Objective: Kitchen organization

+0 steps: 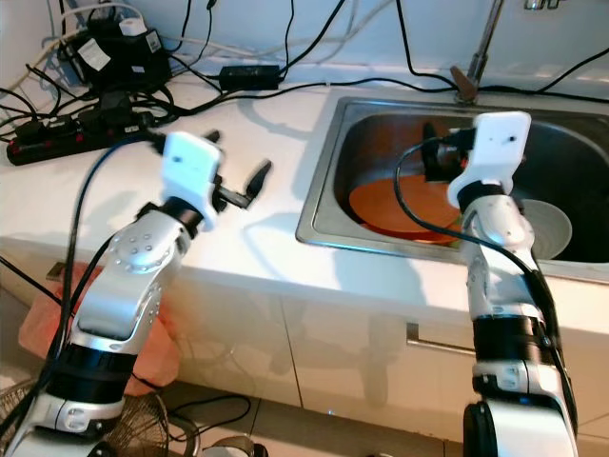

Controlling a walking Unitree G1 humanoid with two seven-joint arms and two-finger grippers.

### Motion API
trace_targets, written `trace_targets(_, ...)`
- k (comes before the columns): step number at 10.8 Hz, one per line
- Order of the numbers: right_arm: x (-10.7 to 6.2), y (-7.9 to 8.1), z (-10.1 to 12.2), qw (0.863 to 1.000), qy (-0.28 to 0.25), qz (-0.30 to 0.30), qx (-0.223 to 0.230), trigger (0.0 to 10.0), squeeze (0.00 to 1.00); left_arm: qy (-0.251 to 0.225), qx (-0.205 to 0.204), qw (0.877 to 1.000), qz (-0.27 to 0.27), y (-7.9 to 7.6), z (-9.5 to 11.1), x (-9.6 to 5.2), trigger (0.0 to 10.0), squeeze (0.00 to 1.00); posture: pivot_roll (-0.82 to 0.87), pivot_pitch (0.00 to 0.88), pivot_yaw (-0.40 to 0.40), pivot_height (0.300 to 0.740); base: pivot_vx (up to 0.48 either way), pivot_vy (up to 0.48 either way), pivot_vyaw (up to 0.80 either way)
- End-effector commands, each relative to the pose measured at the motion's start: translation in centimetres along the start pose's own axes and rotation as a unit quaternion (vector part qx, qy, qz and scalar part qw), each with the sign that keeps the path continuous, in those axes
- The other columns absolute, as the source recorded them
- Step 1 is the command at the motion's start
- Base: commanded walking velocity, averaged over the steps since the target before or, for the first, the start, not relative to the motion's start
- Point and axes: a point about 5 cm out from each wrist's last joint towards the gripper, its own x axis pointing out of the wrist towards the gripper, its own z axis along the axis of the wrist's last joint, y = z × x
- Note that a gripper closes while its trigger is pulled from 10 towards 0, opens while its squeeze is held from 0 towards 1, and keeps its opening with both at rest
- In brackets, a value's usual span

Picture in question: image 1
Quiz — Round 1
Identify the stainless steel sink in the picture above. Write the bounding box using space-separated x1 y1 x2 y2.
295 95 609 285

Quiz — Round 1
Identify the white bowl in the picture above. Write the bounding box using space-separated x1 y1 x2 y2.
519 200 574 263

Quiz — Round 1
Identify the grey robot left foot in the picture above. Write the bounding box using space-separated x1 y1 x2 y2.
205 436 258 457

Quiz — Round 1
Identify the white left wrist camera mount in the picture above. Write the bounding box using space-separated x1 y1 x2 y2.
159 130 226 231

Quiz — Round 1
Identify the black charger with white label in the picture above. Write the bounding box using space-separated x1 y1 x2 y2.
57 17 170 91

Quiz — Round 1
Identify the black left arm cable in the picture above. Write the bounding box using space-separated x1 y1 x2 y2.
10 133 172 457

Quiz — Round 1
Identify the white kitchen cabinet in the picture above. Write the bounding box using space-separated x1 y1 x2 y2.
0 257 609 448

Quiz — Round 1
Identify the long steel drawer handle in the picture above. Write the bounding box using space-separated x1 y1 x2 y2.
404 322 477 358

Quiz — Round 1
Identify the orange plate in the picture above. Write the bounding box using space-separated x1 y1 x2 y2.
347 173 465 239

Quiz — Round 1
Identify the black power strip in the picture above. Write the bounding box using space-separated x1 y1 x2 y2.
8 119 158 165

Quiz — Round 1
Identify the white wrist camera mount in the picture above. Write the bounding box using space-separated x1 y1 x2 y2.
159 130 226 231
447 110 533 212

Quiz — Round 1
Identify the grey metal faucet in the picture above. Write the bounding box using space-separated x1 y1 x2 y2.
452 0 507 104

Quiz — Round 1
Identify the black power adapter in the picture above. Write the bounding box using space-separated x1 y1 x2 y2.
219 64 284 91

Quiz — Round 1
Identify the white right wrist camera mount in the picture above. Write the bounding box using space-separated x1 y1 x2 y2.
447 110 533 212

